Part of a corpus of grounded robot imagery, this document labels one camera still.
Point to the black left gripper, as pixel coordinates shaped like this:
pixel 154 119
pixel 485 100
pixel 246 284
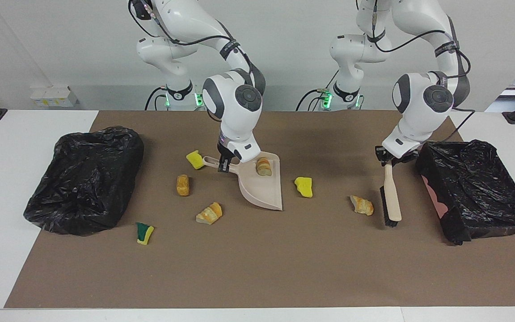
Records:
pixel 398 159

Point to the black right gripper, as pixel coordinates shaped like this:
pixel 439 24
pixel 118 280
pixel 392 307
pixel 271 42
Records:
pixel 226 152

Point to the yellow notched sponge piece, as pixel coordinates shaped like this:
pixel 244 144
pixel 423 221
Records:
pixel 193 160

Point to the beige hand brush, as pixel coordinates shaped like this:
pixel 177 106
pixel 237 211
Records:
pixel 391 192

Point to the toy croissant piece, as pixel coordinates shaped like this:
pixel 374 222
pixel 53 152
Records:
pixel 209 213
pixel 362 205
pixel 264 167

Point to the brown bread roll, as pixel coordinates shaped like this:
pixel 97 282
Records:
pixel 183 185

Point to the beige plastic dustpan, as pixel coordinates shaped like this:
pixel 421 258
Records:
pixel 262 192

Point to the green yellow sponge piece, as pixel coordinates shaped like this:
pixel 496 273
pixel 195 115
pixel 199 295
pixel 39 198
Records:
pixel 304 188
pixel 145 233

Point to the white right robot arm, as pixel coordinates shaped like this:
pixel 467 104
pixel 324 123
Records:
pixel 235 103

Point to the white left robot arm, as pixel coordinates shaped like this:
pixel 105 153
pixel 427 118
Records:
pixel 423 100

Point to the black bag lined pink bin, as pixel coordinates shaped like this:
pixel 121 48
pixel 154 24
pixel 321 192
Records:
pixel 476 188

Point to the black bag covered bin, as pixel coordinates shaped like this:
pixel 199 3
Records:
pixel 83 179

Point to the brown table mat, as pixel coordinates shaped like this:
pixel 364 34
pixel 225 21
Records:
pixel 239 268

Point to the white wall socket box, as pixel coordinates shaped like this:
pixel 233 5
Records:
pixel 54 96

